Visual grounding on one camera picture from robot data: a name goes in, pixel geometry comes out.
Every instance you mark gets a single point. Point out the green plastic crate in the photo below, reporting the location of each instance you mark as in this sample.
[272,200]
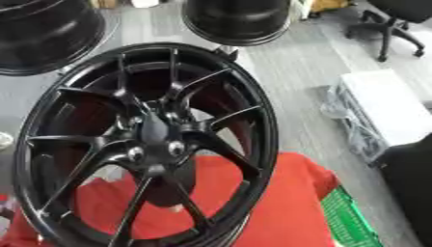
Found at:
[348,218]

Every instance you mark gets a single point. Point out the white box in plastic wrap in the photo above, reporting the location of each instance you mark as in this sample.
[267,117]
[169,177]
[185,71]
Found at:
[388,106]

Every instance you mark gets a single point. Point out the black spoked wheel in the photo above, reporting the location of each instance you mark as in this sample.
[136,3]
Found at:
[84,106]

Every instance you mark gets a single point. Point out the black wheel rim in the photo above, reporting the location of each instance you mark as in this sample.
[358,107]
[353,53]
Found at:
[236,19]
[45,35]

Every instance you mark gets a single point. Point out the black office chair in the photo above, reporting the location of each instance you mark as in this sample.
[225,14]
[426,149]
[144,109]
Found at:
[388,29]

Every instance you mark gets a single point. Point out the black bag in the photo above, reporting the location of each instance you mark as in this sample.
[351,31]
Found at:
[410,186]

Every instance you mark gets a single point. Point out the white hub pin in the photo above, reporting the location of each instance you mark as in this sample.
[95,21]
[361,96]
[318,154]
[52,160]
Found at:
[135,154]
[176,148]

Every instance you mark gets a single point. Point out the tan cardboard box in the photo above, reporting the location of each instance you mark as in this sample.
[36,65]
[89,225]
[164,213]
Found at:
[329,5]

